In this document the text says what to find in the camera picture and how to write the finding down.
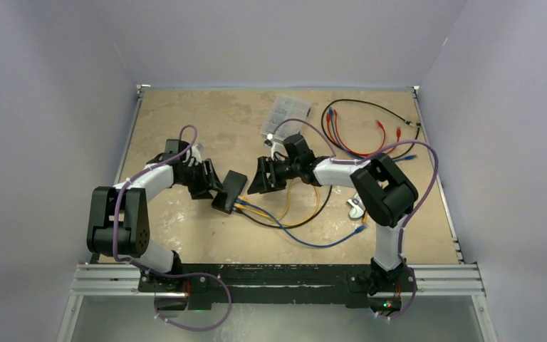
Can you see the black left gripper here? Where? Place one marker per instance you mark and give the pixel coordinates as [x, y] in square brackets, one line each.
[208, 180]

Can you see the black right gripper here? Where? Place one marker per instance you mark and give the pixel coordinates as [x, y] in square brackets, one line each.
[262, 182]

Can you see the black network switch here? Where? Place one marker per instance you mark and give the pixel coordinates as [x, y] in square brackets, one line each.
[233, 185]

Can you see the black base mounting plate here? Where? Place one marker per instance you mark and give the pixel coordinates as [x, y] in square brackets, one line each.
[356, 286]

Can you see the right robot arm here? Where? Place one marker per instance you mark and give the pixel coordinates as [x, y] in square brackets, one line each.
[384, 190]

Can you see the aluminium frame rail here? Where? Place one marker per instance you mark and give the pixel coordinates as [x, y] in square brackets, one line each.
[124, 280]

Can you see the clear plastic parts box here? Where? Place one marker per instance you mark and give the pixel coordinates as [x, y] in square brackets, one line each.
[283, 108]

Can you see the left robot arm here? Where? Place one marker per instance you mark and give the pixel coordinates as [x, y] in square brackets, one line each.
[118, 223]

